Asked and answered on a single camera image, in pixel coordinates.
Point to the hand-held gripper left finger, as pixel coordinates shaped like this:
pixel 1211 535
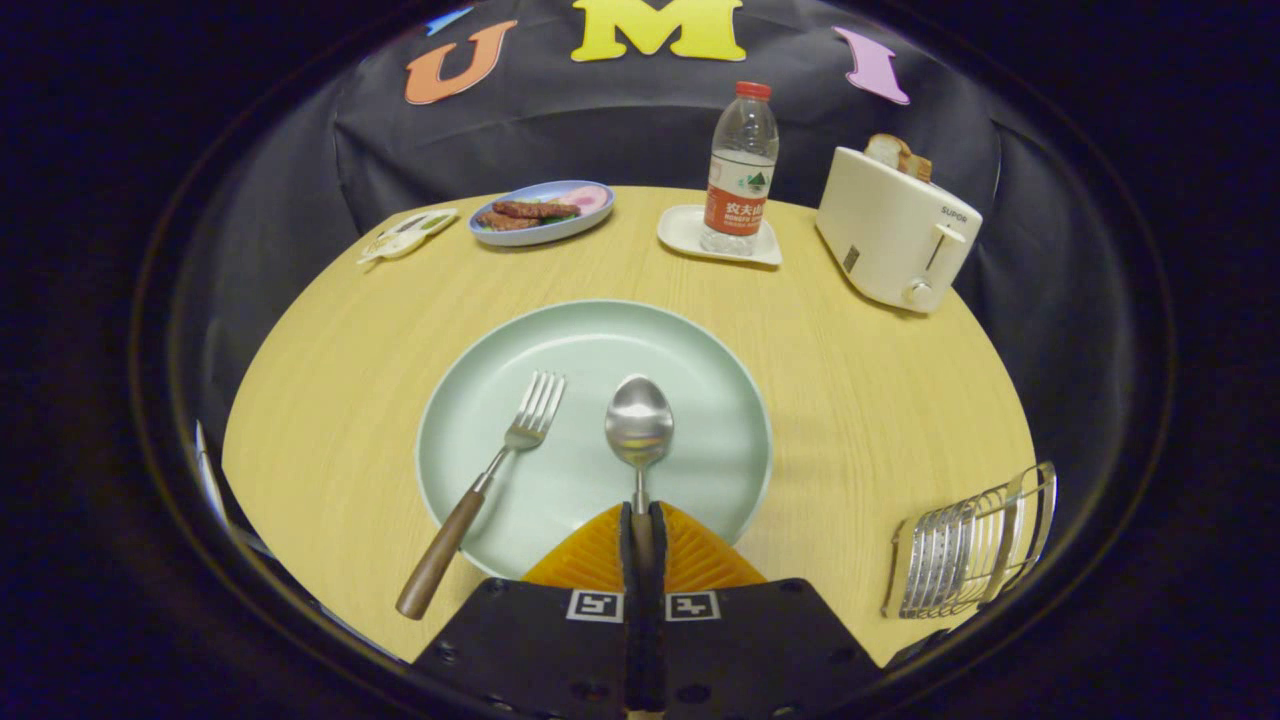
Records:
pixel 627 650

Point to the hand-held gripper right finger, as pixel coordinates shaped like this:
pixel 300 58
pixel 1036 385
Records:
pixel 659 650

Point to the pale green round plate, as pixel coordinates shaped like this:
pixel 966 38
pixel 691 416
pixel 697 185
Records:
pixel 600 340

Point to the blue oval plate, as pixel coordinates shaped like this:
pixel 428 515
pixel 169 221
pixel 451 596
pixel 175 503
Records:
pixel 545 238

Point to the small white square tray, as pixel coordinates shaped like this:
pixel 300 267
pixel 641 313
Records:
pixel 680 230

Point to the brown meat slice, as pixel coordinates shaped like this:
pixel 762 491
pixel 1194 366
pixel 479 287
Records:
pixel 505 222
pixel 535 209

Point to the pink ham slice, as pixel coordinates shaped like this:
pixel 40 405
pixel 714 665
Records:
pixel 588 198

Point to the clear water bottle red label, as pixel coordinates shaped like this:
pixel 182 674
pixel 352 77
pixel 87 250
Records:
pixel 740 190

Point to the white divided sauce dish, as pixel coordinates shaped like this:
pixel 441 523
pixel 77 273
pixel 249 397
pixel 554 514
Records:
pixel 405 238

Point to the cream white toaster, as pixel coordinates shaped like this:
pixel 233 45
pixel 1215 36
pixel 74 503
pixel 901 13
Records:
pixel 880 230

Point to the toasted bread slice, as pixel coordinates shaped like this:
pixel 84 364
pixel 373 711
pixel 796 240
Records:
pixel 883 152
pixel 918 167

